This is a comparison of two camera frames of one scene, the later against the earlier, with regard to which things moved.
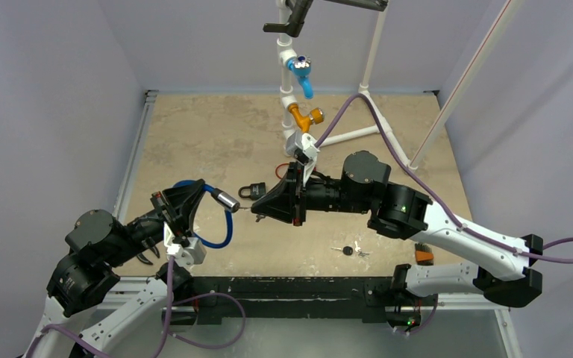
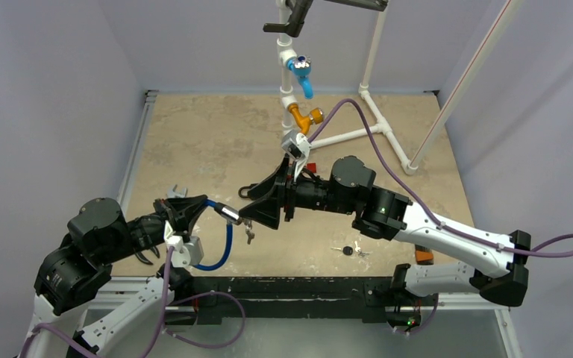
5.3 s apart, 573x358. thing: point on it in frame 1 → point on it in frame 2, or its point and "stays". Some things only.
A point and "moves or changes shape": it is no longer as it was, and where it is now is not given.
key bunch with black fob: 348,250 stays
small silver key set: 249,209 moves or changes shape
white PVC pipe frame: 287,56 stays
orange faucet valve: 315,116 stays
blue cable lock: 231,206 → 231,216
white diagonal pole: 502,19 stays
